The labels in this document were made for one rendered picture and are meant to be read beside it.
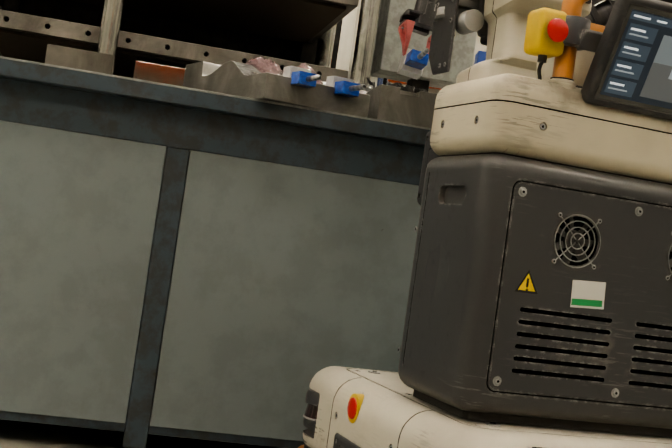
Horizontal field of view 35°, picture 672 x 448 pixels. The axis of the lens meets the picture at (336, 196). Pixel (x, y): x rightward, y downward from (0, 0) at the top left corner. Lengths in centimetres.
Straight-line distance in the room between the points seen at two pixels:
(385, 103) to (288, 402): 71
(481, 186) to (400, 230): 82
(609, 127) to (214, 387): 109
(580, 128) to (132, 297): 109
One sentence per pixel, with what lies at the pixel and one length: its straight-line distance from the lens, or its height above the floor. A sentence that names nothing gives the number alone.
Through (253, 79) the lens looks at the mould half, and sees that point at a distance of 233.
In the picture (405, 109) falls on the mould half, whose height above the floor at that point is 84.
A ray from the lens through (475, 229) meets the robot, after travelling 161.
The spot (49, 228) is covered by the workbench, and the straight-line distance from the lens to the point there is 233.
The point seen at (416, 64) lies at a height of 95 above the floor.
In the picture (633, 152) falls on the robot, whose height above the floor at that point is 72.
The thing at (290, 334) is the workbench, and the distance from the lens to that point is 237.
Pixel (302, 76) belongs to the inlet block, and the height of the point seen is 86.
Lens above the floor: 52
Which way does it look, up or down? 2 degrees up
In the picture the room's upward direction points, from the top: 8 degrees clockwise
